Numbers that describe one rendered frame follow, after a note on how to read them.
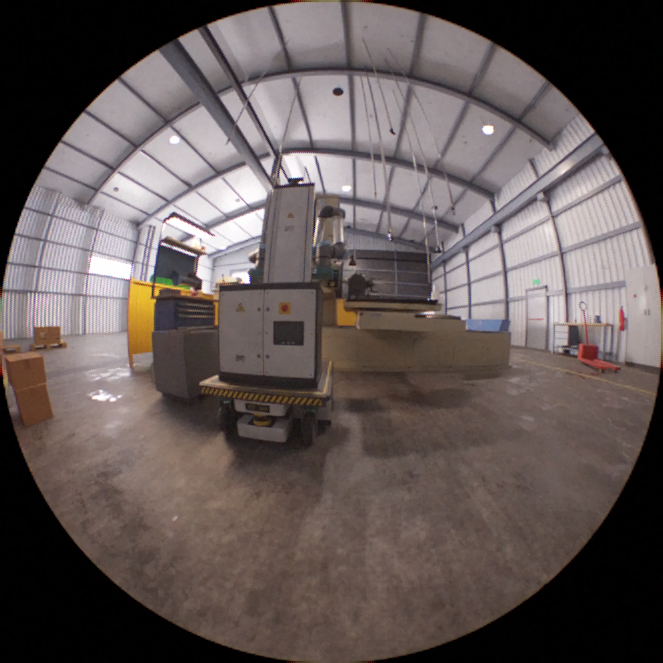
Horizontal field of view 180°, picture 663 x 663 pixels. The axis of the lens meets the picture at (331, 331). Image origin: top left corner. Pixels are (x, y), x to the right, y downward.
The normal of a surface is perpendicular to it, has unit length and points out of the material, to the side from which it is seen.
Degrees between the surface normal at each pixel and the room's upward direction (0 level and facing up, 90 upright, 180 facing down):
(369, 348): 90
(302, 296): 90
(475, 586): 0
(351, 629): 0
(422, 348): 90
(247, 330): 90
